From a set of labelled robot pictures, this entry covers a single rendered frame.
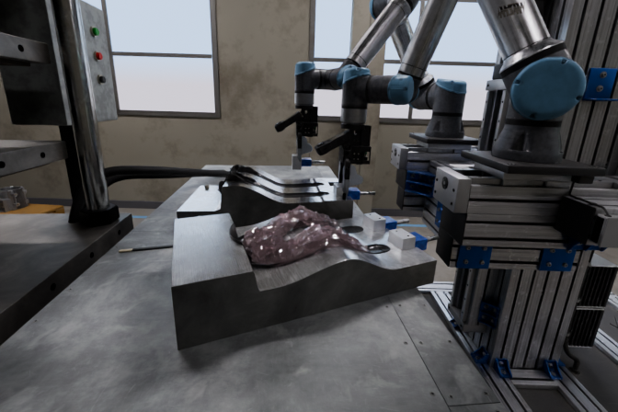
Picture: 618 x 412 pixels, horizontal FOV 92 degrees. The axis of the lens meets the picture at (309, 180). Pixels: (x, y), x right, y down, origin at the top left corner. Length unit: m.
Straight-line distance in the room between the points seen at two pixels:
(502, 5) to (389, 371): 0.71
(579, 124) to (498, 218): 0.43
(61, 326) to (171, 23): 2.92
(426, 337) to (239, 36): 2.90
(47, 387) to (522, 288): 1.25
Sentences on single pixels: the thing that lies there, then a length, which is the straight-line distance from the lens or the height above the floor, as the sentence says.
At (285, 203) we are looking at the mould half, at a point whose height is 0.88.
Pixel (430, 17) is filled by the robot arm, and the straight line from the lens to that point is 0.96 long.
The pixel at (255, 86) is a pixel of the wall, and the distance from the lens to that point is 3.06.
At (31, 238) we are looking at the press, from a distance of 1.11.
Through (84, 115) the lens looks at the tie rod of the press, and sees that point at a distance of 1.05.
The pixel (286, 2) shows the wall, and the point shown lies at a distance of 3.13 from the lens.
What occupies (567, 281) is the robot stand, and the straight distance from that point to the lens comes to 1.39.
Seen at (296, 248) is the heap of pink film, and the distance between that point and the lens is 0.58.
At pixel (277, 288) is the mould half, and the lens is 0.52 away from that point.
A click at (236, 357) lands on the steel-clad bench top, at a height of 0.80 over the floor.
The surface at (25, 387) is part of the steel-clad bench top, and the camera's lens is 0.59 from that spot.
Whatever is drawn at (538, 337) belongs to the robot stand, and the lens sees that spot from 1.47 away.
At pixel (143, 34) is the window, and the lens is 3.42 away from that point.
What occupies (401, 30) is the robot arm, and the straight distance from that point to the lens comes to 1.36.
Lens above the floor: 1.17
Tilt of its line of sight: 15 degrees down
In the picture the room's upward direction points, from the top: 2 degrees clockwise
